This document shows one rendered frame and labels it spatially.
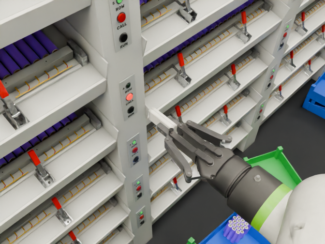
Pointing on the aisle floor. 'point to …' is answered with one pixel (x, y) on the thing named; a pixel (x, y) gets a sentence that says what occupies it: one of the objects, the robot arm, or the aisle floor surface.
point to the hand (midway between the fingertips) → (162, 122)
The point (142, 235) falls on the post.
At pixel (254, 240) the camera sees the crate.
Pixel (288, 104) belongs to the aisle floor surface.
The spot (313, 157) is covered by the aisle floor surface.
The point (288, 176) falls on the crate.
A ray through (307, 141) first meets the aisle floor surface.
